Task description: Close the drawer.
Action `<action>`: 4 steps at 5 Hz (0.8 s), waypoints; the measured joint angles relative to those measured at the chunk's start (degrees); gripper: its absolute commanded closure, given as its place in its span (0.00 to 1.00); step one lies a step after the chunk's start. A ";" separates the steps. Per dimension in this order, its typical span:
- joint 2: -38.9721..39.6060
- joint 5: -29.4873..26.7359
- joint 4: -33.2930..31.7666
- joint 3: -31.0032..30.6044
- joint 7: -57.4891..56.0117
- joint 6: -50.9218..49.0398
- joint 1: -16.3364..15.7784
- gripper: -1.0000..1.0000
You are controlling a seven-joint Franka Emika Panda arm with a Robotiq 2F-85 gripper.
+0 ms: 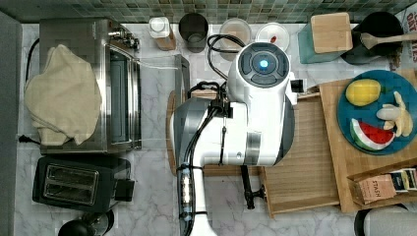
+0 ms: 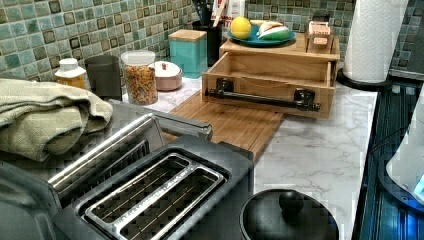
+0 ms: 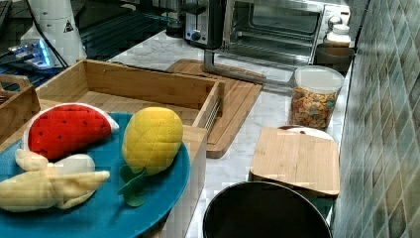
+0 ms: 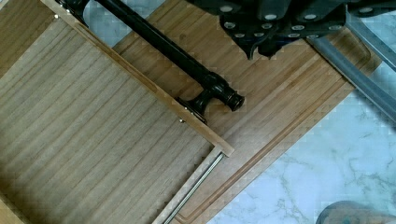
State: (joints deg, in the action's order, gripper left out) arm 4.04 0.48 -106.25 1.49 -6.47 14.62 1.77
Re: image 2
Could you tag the wooden drawer with black handle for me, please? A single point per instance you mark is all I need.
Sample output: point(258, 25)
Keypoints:
point(294, 85)

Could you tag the wooden drawer cabinet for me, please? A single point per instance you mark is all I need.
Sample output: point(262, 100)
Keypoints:
point(296, 49)

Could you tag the bamboo cutting board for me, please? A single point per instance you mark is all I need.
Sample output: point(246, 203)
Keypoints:
point(250, 129)

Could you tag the pink pot with white lid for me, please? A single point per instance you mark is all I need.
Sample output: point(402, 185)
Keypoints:
point(168, 75)

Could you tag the black slot toaster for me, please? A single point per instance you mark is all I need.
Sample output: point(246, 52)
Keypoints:
point(189, 189)

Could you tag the teal canister with wooden lid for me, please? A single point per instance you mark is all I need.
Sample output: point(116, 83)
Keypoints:
point(188, 50)

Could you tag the blue plate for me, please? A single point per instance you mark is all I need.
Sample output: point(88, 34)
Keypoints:
point(253, 40)

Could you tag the clear jar of pasta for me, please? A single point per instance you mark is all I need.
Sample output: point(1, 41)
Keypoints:
point(139, 75)

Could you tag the yellow lemon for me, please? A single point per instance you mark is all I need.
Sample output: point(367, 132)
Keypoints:
point(240, 28)

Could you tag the black utensil holder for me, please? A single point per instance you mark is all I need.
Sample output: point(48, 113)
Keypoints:
point(203, 9)

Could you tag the green and white toy vegetable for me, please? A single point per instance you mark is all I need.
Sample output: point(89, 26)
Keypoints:
point(273, 31)

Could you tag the red and white carton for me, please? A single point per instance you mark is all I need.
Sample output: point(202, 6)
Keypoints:
point(232, 9)

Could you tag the dark grey cup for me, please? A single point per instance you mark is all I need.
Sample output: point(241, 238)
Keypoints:
point(104, 76)

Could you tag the black pot lid with knob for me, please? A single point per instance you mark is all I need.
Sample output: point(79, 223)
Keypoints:
point(285, 214)

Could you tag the small wooden card box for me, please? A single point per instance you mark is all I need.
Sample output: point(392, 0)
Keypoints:
point(318, 37)

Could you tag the black paper towel holder base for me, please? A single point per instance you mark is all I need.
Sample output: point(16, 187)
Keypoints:
point(363, 86)

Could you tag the white-capped spice bottle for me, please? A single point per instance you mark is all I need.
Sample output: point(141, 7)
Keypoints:
point(70, 73)

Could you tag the folded green towel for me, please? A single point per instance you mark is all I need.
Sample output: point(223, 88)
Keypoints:
point(39, 119)

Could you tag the white paper towel roll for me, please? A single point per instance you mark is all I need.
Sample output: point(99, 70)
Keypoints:
point(373, 36)

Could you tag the stainless toaster oven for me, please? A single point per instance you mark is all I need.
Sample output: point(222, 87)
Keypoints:
point(32, 192)

